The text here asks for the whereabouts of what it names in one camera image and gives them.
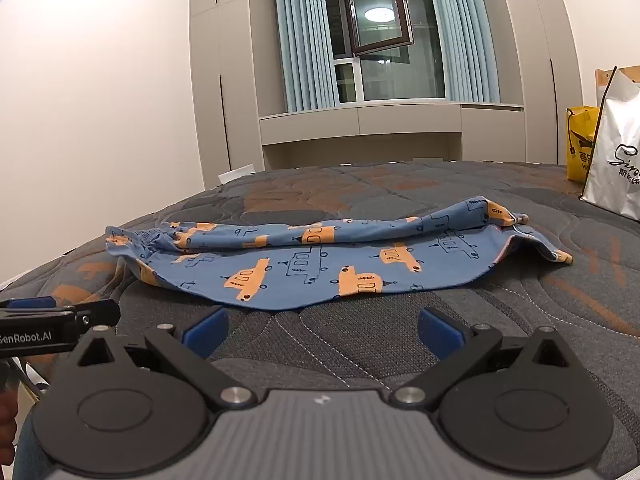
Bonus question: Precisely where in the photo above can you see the grey and orange quilted mattress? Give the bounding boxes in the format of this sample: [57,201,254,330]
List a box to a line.
[0,159,640,480]

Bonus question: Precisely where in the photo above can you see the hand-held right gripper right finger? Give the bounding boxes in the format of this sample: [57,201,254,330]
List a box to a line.
[391,306,574,412]

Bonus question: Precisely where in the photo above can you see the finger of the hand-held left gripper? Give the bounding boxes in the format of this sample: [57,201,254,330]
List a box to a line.
[0,296,58,311]
[74,299,122,334]

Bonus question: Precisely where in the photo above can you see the beige wardrobe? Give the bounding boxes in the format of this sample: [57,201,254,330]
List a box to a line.
[492,0,602,167]
[188,0,267,192]

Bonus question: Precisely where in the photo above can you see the window with open brown sash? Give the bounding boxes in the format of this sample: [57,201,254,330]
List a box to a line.
[322,0,447,104]

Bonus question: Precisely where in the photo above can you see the light blue curtain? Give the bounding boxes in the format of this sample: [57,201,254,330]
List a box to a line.
[272,0,342,112]
[423,0,501,104]

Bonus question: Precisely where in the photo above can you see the blue pants with orange print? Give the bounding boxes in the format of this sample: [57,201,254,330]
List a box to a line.
[104,197,575,314]

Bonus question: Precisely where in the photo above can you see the beige window seat cabinet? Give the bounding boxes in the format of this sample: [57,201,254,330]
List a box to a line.
[258,101,525,172]

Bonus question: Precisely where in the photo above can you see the person's left forearm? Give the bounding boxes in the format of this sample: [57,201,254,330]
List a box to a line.
[0,387,22,467]

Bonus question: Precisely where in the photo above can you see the yellow shopping bag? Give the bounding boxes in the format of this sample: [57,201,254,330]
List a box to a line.
[565,105,601,185]

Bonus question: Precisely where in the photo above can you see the white shopping bag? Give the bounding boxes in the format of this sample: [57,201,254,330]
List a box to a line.
[579,66,640,222]

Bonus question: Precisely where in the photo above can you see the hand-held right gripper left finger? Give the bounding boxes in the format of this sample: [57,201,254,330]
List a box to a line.
[74,305,257,412]

